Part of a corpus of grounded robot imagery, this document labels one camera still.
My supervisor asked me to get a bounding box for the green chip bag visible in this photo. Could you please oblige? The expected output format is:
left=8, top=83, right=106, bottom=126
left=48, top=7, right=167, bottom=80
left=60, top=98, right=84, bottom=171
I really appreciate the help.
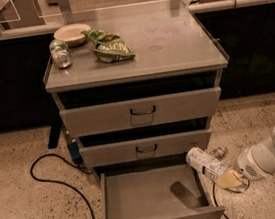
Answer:
left=82, top=29, right=135, bottom=63

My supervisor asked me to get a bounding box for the clear blue-label plastic bottle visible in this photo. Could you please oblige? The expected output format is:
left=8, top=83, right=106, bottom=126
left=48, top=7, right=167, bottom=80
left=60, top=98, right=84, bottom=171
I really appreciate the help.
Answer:
left=183, top=140, right=251, bottom=200

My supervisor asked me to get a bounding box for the grey top drawer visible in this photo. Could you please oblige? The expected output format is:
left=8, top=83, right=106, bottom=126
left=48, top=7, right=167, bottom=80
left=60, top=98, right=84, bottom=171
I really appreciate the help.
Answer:
left=60, top=87, right=221, bottom=137

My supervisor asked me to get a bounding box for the beige paper bowl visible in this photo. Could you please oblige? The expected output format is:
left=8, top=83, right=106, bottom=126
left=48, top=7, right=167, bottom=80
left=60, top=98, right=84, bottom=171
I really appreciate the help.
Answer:
left=53, top=23, right=90, bottom=47

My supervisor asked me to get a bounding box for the blue power adapter box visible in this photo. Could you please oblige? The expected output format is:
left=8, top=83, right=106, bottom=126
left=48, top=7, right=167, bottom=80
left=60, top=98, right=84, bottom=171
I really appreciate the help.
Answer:
left=67, top=141, right=83, bottom=165

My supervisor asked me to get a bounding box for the dark back counter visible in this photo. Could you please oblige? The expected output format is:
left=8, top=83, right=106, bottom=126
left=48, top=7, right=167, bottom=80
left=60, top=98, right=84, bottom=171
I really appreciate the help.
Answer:
left=0, top=23, right=59, bottom=131

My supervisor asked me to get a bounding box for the grey metal drawer cabinet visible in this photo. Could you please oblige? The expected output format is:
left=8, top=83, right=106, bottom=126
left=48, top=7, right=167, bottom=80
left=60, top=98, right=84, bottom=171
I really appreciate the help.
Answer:
left=34, top=0, right=252, bottom=219

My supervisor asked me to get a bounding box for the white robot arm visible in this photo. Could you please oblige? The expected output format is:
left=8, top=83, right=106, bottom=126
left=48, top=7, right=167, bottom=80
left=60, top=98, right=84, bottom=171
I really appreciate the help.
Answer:
left=215, top=127, right=275, bottom=189

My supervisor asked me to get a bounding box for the grey middle drawer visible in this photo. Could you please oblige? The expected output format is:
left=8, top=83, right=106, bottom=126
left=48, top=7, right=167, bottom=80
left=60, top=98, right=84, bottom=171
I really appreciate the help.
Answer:
left=79, top=129, right=211, bottom=168

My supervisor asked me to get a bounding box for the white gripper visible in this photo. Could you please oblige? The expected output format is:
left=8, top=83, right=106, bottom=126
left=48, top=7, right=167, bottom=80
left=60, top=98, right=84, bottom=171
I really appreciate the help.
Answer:
left=216, top=143, right=275, bottom=189

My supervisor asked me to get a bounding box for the black cable left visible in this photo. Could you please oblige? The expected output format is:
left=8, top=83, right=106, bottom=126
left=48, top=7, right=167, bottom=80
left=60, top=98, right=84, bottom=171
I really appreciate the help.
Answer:
left=27, top=147, right=99, bottom=219

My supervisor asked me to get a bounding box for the green soda can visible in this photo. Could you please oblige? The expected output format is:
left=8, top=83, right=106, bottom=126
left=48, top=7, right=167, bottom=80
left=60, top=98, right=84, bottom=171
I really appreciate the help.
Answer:
left=49, top=39, right=72, bottom=69

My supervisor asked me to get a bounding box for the black cable right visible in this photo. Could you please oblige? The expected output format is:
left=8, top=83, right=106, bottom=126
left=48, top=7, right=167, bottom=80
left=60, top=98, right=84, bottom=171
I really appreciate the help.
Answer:
left=210, top=176, right=256, bottom=219

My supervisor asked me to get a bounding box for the black cable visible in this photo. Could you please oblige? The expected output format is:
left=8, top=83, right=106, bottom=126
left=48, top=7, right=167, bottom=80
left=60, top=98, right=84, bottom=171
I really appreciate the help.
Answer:
left=210, top=176, right=256, bottom=219
left=27, top=147, right=99, bottom=219

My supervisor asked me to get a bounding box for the small clear bottle on floor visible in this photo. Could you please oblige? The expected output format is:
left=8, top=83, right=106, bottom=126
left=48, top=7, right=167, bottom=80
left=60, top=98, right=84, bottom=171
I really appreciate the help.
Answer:
left=211, top=146, right=229, bottom=160

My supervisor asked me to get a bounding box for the grey open bottom drawer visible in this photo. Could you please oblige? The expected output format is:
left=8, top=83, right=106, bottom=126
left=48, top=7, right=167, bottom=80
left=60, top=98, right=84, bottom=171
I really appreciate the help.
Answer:
left=100, top=163, right=224, bottom=219

